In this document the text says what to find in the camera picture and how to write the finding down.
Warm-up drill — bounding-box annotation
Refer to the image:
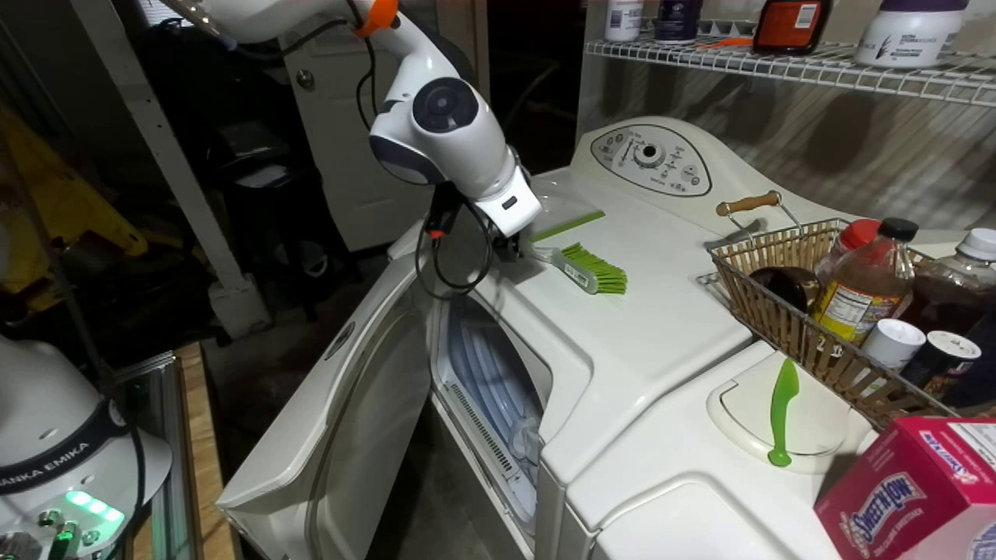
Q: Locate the tall white bottle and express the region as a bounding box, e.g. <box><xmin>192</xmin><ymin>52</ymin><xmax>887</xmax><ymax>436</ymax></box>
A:
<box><xmin>600</xmin><ymin>0</ymin><xmax>648</xmax><ymax>46</ymax></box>

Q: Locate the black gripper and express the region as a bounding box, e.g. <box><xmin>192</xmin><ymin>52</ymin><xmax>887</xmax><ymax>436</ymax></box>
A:
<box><xmin>476</xmin><ymin>212</ymin><xmax>535</xmax><ymax>265</ymax></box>

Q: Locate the white dryer door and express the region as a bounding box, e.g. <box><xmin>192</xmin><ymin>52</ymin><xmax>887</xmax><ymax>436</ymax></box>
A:
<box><xmin>215</xmin><ymin>248</ymin><xmax>438</xmax><ymax>560</ymax></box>

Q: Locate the lint filter strip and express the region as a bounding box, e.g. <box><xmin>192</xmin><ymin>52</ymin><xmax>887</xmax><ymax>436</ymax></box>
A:
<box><xmin>527</xmin><ymin>210</ymin><xmax>608</xmax><ymax>245</ymax></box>

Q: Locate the aluminium frame rail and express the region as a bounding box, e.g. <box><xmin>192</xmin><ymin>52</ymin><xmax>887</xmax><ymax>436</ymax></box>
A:
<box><xmin>98</xmin><ymin>348</ymin><xmax>195</xmax><ymax>560</ymax></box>

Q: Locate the wooden platform board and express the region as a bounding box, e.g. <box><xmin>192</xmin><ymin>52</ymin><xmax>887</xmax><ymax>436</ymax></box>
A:
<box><xmin>170</xmin><ymin>340</ymin><xmax>245</xmax><ymax>560</ymax></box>

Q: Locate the white wire shelf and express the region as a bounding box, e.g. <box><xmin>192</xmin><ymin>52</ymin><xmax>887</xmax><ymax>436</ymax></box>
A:
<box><xmin>583</xmin><ymin>34</ymin><xmax>996</xmax><ymax>113</ymax></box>

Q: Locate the white washing machine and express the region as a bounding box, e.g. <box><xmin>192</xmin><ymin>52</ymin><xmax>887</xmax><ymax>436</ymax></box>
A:
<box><xmin>539</xmin><ymin>336</ymin><xmax>996</xmax><ymax>560</ymax></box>

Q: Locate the dark cylindrical can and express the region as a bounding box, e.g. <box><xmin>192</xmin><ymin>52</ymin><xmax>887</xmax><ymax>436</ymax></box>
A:
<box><xmin>655</xmin><ymin>0</ymin><xmax>705</xmax><ymax>45</ymax></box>

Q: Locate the clear bottle brown liquid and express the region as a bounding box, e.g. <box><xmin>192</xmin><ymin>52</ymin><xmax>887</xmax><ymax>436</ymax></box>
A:
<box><xmin>751</xmin><ymin>0</ymin><xmax>835</xmax><ymax>59</ymax></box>

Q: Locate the small white capped bottle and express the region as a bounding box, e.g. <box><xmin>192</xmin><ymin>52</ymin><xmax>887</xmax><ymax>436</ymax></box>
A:
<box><xmin>856</xmin><ymin>316</ymin><xmax>928</xmax><ymax>376</ymax></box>

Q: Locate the white jar dark lid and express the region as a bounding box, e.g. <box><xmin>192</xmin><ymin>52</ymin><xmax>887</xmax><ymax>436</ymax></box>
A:
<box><xmin>853</xmin><ymin>0</ymin><xmax>975</xmax><ymax>73</ymax></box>

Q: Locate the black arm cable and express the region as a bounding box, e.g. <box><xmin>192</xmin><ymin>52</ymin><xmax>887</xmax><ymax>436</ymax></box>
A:
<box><xmin>410</xmin><ymin>185</ymin><xmax>505</xmax><ymax>306</ymax></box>

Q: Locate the yellow plastic object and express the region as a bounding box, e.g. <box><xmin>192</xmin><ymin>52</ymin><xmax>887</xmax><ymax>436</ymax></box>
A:
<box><xmin>0</xmin><ymin>99</ymin><xmax>150</xmax><ymax>299</ymax></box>

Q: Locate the black bottle white cap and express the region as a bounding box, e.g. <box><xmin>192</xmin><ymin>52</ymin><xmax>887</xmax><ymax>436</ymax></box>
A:
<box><xmin>898</xmin><ymin>327</ymin><xmax>988</xmax><ymax>395</ymax></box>

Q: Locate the pink cardboard box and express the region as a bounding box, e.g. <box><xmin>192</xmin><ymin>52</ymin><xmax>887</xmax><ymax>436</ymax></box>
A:
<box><xmin>811</xmin><ymin>415</ymin><xmax>996</xmax><ymax>560</ymax></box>

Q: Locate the dark bowl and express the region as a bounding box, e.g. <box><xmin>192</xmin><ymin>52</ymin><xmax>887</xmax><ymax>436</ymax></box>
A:
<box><xmin>744</xmin><ymin>265</ymin><xmax>814</xmax><ymax>318</ymax></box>

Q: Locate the white slanted post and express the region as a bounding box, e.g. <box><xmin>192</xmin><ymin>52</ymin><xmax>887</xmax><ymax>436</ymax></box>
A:
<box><xmin>69</xmin><ymin>0</ymin><xmax>273</xmax><ymax>344</ymax></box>

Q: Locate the dark liquid bottle white cap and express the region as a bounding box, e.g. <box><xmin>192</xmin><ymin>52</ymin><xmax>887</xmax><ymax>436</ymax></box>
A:
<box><xmin>908</xmin><ymin>223</ymin><xmax>996</xmax><ymax>336</ymax></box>

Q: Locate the red capped bottle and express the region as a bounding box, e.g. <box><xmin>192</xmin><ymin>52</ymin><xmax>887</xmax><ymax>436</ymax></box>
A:
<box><xmin>808</xmin><ymin>218</ymin><xmax>918</xmax><ymax>348</ymax></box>

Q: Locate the white dryer machine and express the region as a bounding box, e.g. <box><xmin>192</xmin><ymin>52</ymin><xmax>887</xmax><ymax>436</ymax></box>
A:
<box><xmin>382</xmin><ymin>113</ymin><xmax>835</xmax><ymax>560</ymax></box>

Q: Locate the oval dryer control panel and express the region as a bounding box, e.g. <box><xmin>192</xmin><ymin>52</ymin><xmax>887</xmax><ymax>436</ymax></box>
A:
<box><xmin>585</xmin><ymin>122</ymin><xmax>715</xmax><ymax>204</ymax></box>

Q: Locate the wicker basket with bottles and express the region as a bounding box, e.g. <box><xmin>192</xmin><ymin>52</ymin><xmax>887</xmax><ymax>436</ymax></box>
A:
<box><xmin>701</xmin><ymin>215</ymin><xmax>996</xmax><ymax>436</ymax></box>

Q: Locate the orange sponge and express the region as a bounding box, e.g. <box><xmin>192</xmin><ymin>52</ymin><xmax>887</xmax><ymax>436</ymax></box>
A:
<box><xmin>694</xmin><ymin>27</ymin><xmax>755</xmax><ymax>52</ymax></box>

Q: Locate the green plastic scraper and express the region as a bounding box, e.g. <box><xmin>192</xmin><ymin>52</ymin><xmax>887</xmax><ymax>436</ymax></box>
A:
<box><xmin>761</xmin><ymin>355</ymin><xmax>807</xmax><ymax>474</ymax></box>

